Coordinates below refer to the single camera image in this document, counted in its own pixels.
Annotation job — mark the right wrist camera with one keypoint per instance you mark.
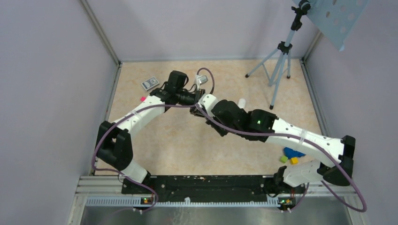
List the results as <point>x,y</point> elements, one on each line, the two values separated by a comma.
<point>207,103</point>

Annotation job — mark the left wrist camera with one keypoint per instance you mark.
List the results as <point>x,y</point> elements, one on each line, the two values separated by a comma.
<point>199,80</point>

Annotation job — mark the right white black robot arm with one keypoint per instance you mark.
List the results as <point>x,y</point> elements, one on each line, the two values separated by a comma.
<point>333,157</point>

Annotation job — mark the grey camera tripod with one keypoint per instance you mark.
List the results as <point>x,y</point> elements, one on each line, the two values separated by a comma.
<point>283,63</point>

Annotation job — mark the yellow cube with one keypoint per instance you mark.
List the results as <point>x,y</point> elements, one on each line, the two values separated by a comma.
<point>294,160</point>

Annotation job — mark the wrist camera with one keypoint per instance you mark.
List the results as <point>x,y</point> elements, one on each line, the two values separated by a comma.
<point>199,80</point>
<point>207,103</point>

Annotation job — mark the green cube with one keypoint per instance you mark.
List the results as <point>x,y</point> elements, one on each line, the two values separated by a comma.
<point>283,159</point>

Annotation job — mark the white cable duct rail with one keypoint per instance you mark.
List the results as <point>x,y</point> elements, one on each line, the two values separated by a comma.
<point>109,201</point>

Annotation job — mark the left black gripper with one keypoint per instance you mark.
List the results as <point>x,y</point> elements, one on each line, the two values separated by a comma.
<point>198,94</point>

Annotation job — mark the white earbud charging case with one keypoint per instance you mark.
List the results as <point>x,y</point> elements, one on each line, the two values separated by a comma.
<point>241,103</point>

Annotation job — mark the grey playing card box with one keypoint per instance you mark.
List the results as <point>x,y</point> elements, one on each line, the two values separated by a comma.
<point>150,83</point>

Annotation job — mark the perforated grey metal plate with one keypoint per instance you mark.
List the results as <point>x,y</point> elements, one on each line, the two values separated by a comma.
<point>334,18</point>

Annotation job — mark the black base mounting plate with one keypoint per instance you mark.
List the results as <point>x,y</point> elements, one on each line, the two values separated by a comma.
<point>211,188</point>

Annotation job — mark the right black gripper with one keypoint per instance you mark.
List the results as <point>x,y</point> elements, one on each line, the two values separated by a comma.
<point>210,122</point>

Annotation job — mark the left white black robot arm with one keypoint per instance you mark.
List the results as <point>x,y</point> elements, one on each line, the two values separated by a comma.
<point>114,141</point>

